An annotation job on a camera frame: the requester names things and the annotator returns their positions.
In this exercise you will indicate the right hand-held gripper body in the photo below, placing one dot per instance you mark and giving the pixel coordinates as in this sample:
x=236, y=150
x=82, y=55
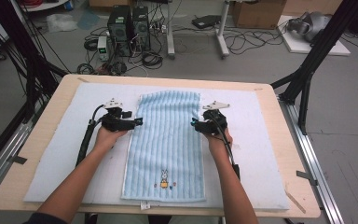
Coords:
x=213, y=123

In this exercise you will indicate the black flat case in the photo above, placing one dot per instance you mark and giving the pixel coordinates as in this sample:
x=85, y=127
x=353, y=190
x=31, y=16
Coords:
x=205, y=21

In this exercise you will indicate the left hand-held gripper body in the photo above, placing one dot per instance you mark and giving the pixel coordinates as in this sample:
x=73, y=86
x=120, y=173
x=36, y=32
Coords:
x=116, y=121

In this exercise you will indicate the person's right hand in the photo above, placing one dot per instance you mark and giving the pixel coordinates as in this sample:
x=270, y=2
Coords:
x=219, y=143

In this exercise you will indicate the white power supply unit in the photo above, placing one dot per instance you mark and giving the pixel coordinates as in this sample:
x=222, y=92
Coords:
x=103, y=48

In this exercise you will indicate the grey tape piece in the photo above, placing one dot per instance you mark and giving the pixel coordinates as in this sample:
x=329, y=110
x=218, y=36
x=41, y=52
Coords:
x=306, y=176
x=18, y=159

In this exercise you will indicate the black metal frame stand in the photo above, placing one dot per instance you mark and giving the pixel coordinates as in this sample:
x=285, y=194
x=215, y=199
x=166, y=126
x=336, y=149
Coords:
x=15, y=40
x=320, y=46

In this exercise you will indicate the aluminium rail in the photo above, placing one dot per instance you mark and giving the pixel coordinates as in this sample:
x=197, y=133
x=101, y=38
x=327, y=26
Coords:
x=313, y=165
x=3, y=158

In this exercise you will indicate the white foam mat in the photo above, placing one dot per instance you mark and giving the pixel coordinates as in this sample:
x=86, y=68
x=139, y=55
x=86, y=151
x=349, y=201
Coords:
x=59, y=161

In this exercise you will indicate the clear plastic bag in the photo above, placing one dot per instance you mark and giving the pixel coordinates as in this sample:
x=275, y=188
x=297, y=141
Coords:
x=60, y=22

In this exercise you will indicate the large cardboard box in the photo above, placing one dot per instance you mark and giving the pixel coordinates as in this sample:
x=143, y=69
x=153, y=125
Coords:
x=258, y=14

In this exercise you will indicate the grey headset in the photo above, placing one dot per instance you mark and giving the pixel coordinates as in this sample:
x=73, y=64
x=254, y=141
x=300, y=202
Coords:
x=310, y=26

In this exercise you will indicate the white desk leg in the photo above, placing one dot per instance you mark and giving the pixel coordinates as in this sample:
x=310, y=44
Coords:
x=170, y=31
x=222, y=34

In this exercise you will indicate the wide black computer tower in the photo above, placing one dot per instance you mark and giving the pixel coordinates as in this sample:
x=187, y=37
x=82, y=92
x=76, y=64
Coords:
x=119, y=28

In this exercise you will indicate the blue striped towel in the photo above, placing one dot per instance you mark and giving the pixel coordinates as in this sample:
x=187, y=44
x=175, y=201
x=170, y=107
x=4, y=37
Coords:
x=167, y=149

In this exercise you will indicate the narrow black computer tower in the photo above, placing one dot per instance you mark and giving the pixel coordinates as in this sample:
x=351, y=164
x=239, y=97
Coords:
x=141, y=28

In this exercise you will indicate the white floor board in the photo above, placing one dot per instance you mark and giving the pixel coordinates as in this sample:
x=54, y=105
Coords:
x=298, y=45

